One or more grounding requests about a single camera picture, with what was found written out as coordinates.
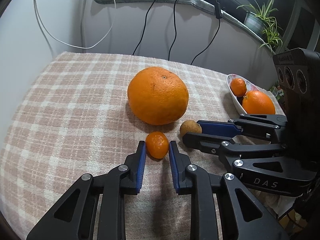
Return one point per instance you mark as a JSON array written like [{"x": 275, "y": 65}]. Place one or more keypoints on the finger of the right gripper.
[
  {"x": 268, "y": 127},
  {"x": 228, "y": 150}
]

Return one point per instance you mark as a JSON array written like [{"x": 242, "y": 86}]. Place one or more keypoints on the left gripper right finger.
[{"x": 220, "y": 205}]

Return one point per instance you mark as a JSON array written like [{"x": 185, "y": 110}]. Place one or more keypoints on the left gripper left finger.
[{"x": 94, "y": 205}]

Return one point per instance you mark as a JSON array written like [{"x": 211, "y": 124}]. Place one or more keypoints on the smooth oval orange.
[{"x": 256, "y": 102}]

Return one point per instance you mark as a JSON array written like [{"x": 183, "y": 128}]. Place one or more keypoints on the tiny orange kumquat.
[{"x": 157, "y": 145}]

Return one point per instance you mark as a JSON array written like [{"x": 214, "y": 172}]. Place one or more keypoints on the medium mandarin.
[{"x": 238, "y": 87}]

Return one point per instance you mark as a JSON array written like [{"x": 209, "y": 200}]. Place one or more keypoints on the right gloved hand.
[{"x": 278, "y": 205}]

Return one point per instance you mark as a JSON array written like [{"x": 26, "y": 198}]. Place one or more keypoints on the small brown kiwi back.
[{"x": 190, "y": 126}]

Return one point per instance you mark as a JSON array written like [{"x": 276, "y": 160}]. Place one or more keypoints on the colourful package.
[{"x": 278, "y": 93}]

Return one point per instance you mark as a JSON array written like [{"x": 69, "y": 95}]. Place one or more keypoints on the white floral plate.
[{"x": 237, "y": 101}]

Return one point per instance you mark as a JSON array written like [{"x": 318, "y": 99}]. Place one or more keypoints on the large rough orange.
[{"x": 157, "y": 96}]

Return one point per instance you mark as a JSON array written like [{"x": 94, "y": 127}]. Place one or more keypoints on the pink checkered tablecloth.
[{"x": 75, "y": 119}]

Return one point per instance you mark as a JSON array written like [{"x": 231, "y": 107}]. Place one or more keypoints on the potted spider plant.
[{"x": 259, "y": 20}]

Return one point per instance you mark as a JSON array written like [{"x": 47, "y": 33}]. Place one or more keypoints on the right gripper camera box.
[{"x": 298, "y": 75}]

